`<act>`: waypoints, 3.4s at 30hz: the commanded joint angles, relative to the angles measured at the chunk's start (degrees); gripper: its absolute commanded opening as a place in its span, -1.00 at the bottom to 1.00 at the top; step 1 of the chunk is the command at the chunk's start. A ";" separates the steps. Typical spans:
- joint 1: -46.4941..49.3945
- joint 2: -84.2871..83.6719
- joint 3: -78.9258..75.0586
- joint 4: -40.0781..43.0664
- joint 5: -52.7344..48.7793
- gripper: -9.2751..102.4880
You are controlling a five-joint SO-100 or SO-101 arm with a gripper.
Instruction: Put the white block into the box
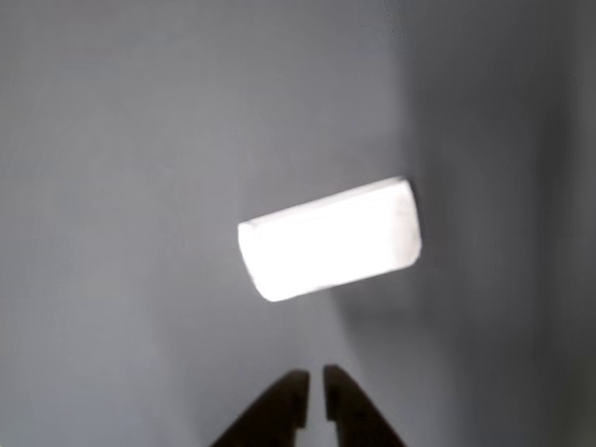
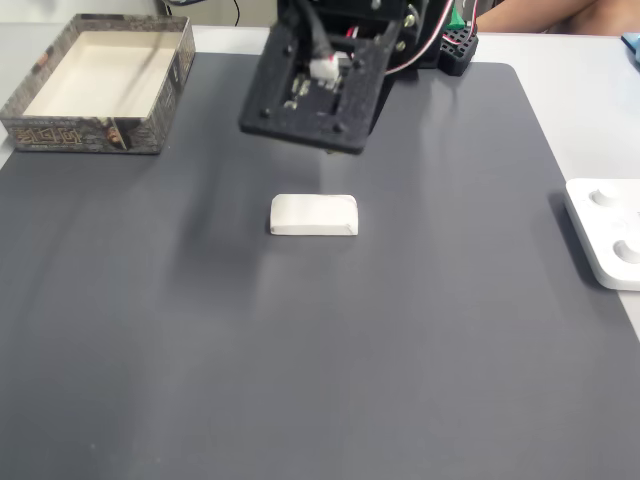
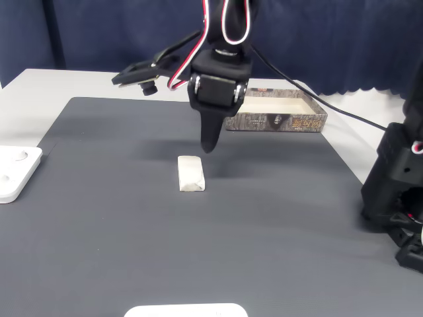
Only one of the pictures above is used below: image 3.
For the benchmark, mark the patterned open cardboard box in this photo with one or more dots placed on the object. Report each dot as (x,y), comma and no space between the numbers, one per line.
(274,105)

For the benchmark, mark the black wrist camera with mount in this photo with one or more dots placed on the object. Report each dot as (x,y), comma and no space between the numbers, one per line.
(138,72)

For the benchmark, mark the dark grey table mat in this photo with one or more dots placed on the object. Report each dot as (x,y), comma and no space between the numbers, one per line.
(132,231)

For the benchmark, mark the white plastic base with dimples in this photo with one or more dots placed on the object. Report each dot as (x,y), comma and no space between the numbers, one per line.
(16,175)
(185,311)

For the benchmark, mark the white block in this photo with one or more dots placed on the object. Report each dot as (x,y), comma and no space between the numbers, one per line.
(191,173)

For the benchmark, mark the dark blue curtain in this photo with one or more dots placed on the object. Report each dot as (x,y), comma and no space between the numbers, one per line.
(99,33)

